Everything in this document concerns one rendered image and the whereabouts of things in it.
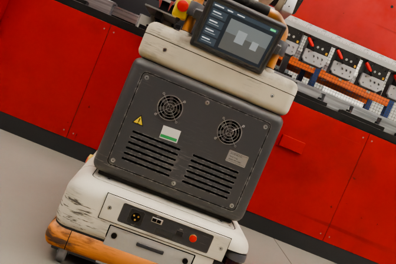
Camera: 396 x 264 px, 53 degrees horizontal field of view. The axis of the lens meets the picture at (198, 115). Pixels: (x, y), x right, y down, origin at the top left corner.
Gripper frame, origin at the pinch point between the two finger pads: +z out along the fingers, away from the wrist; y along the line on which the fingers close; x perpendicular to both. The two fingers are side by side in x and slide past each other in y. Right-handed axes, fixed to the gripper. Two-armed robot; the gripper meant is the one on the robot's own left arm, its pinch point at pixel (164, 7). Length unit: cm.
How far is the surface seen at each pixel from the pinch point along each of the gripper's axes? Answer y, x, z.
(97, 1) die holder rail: 41.5, -9.4, 16.4
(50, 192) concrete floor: 9, 104, 60
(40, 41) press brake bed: 61, 19, 42
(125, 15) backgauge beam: 28, -32, 28
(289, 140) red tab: -99, 20, 40
